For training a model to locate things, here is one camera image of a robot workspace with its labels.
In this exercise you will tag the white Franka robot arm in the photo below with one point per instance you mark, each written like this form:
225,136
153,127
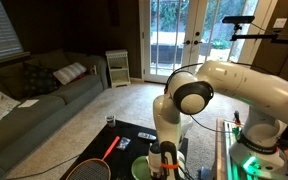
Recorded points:
270,93

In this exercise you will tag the small white shelf unit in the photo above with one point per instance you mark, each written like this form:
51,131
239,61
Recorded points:
117,55

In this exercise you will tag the grey remote control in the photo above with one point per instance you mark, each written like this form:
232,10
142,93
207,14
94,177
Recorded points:
146,136

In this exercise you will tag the small clear plastic packet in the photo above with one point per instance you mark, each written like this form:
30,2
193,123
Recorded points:
123,143

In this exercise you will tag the white French doors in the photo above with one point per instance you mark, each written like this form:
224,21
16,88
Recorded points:
190,33

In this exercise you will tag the black coffee table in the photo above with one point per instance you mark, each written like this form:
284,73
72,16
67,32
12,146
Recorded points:
94,146

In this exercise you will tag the grey white striped pillow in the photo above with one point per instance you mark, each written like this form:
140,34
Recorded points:
69,72

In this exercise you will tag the orange badminton racket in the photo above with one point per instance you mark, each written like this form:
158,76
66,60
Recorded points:
90,170

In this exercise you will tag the wooden robot mounting table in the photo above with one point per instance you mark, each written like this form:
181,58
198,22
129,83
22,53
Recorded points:
222,150

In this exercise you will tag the dark patterned pillow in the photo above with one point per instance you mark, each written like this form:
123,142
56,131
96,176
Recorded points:
39,81

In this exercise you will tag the grey fabric sofa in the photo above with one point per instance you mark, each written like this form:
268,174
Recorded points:
34,123

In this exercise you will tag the white paper sheet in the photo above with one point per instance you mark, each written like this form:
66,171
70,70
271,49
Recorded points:
28,103

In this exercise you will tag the white window blind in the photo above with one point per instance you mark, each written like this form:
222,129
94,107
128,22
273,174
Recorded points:
0,30

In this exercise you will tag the black stereo camera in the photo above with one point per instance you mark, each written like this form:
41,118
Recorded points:
238,19

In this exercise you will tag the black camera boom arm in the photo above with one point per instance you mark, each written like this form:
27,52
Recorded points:
260,36

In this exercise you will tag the white light switch plate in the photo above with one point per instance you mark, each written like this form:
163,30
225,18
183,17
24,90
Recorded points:
280,22

